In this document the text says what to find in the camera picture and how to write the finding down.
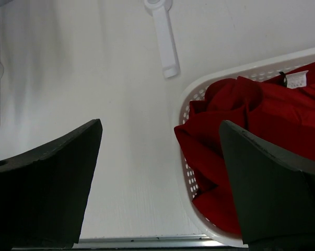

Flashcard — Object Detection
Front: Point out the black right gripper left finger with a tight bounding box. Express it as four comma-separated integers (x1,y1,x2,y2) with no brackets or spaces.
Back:
0,119,103,249

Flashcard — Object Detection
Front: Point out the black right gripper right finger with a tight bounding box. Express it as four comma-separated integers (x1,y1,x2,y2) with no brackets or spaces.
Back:
219,120,315,245

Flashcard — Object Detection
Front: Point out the red skirt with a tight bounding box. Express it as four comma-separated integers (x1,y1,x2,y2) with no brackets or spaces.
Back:
174,62,315,234

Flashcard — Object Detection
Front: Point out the white perforated laundry basket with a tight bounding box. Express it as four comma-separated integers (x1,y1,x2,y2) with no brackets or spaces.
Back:
171,47,315,248

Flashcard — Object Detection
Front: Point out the white clothes rack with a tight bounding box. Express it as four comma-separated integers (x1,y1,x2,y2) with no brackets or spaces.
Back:
144,0,180,78

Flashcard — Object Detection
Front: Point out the aluminium table edge rail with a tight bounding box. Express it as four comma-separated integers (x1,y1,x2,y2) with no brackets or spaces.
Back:
73,234,226,248

